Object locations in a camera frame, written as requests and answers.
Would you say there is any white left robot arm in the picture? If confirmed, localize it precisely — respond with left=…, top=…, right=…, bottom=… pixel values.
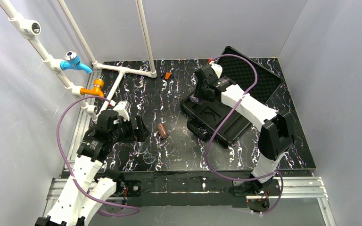
left=35, top=110, right=150, bottom=226

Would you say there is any blue plastic faucet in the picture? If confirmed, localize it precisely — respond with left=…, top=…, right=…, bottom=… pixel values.
left=60, top=51, right=92, bottom=74

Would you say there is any white pvc pipe frame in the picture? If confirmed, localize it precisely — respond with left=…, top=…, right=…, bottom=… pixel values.
left=0, top=0, right=157, bottom=113

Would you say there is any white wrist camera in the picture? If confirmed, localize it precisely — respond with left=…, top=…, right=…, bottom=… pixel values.
left=113, top=100, right=131, bottom=121
left=208, top=61, right=223, bottom=79

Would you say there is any orange plastic faucet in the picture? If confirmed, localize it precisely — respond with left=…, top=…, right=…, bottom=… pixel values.
left=80, top=79, right=104, bottom=97

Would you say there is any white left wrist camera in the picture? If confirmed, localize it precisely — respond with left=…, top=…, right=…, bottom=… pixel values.
left=113, top=100, right=131, bottom=121

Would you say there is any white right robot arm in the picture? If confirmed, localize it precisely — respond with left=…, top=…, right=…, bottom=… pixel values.
left=194, top=63, right=295, bottom=186

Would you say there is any small orange black brush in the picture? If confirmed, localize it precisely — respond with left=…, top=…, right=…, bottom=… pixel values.
left=161, top=73, right=174, bottom=81

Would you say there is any clear acrylic button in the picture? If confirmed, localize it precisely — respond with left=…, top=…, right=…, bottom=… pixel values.
left=133, top=142, right=149, bottom=156

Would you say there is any purple poker chip stack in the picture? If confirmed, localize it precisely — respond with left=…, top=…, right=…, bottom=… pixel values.
left=189, top=96, right=202, bottom=105

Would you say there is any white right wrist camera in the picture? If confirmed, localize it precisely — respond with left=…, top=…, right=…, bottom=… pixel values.
left=208, top=61, right=223, bottom=79

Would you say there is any black poker set case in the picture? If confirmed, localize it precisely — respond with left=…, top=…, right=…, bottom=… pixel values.
left=181, top=46, right=284, bottom=146

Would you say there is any orange grey poker chip stack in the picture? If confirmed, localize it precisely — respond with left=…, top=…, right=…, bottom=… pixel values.
left=157, top=123, right=169, bottom=139

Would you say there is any clear dealer button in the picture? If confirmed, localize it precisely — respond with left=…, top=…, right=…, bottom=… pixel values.
left=143, top=152, right=156, bottom=164

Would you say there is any aluminium rail frame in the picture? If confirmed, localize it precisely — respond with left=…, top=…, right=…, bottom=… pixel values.
left=45, top=70, right=337, bottom=226

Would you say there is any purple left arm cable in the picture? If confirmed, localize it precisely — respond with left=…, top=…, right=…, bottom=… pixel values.
left=56, top=96, right=141, bottom=218

